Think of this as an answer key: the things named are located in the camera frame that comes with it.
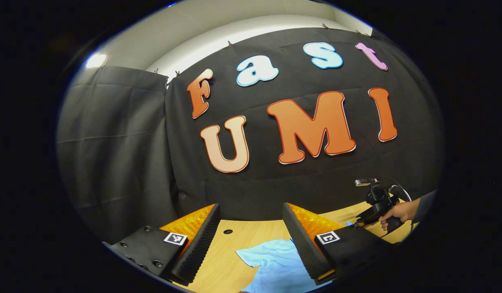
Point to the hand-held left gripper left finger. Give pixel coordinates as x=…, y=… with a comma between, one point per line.
x=202, y=248

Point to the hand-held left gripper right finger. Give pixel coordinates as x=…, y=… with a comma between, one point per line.
x=305, y=252

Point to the light blue T-shirt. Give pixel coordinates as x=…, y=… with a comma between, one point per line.
x=275, y=264

